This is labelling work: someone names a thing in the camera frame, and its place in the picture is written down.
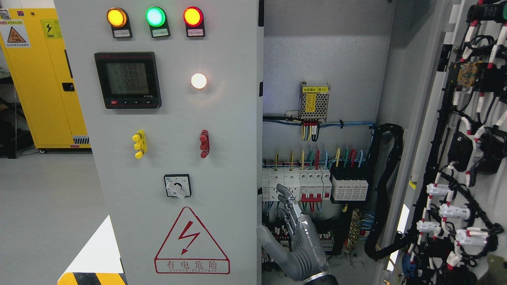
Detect grey robotic left hand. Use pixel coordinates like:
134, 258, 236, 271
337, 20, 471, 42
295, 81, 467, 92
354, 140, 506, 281
256, 184, 329, 285

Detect yellow safety cabinet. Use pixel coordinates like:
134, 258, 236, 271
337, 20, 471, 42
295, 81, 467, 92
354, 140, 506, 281
1, 8, 91, 149

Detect orange indicator lamp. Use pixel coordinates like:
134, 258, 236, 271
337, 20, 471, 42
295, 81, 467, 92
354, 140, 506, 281
107, 7, 128, 28

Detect red terminal post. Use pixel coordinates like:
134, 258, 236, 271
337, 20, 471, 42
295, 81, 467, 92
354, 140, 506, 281
199, 129, 210, 158

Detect grey cabinet door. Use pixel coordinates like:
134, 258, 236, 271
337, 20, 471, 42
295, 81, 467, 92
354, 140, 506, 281
54, 0, 264, 285
366, 0, 506, 285

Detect white lit indicator lamp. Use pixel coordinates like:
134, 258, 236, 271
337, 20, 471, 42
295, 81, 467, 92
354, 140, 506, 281
191, 73, 208, 89

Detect red electric danger sticker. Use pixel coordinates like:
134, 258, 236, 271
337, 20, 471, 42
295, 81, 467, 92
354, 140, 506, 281
154, 206, 230, 274

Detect red indicator lamp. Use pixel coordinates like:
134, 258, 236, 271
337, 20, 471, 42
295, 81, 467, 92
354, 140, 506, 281
183, 6, 204, 27

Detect metal mesh power supply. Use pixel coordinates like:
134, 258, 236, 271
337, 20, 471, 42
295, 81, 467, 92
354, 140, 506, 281
299, 81, 331, 122

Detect green indicator lamp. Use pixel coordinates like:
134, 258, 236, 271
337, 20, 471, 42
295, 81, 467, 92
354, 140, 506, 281
145, 6, 166, 27

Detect black surge protector block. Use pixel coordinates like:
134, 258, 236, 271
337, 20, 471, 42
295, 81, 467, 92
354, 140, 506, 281
331, 164, 369, 203

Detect upper row circuit breakers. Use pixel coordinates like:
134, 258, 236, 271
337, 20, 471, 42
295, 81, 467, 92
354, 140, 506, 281
261, 167, 332, 203

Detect yellow terminal post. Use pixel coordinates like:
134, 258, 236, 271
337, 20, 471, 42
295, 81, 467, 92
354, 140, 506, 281
132, 130, 147, 159

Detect lower row relays and breakers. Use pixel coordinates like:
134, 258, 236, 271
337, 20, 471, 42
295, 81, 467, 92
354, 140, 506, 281
261, 216, 350, 271

